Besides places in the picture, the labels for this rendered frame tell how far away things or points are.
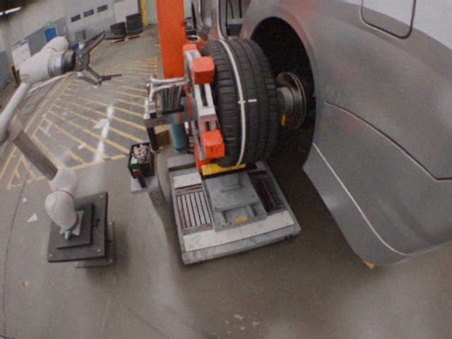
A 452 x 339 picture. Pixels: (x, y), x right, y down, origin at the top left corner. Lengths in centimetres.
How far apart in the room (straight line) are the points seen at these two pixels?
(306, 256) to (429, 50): 142
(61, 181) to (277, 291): 151
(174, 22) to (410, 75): 119
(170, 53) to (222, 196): 98
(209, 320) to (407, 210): 119
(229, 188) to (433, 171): 126
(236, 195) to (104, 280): 113
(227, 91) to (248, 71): 12
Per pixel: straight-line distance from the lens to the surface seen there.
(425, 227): 61
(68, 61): 78
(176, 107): 86
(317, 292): 154
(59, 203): 136
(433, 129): 52
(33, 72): 84
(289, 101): 114
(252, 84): 84
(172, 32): 136
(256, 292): 144
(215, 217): 146
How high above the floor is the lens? 140
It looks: 46 degrees down
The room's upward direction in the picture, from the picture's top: straight up
